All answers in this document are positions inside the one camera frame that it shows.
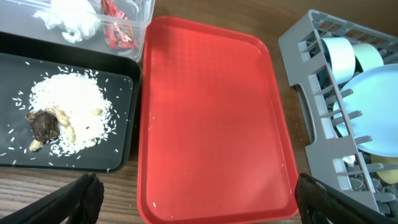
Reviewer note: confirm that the light blue plate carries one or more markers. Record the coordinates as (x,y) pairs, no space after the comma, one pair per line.
(375,96)

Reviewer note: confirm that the green bowl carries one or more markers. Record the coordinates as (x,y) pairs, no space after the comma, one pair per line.
(367,57)

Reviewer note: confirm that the red plastic tray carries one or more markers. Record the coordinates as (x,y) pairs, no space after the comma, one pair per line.
(214,145)

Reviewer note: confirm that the pink plastic fork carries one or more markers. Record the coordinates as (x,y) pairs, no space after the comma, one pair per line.
(349,160)

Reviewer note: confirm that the grey dishwasher rack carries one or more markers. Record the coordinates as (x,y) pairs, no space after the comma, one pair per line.
(328,124)

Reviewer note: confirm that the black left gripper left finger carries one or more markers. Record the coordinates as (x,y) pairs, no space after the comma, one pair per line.
(77,202)

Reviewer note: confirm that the yellow cup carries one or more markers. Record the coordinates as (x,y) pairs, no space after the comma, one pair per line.
(389,176)

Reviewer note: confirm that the red snack wrapper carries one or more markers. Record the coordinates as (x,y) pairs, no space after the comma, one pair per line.
(117,36)

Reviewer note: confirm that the clear plastic bin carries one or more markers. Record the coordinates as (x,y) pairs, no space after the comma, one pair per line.
(17,18)

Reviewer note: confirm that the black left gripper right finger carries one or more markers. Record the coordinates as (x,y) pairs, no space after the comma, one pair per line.
(319,203)

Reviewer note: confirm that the crumpled white tissue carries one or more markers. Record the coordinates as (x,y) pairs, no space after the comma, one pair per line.
(77,19)

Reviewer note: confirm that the rice and food scraps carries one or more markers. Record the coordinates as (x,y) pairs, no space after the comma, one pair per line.
(78,105)

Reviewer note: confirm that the black tray bin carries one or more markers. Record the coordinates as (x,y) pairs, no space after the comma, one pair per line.
(26,62)

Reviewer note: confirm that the light blue bowl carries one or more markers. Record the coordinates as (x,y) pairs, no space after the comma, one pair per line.
(340,55)

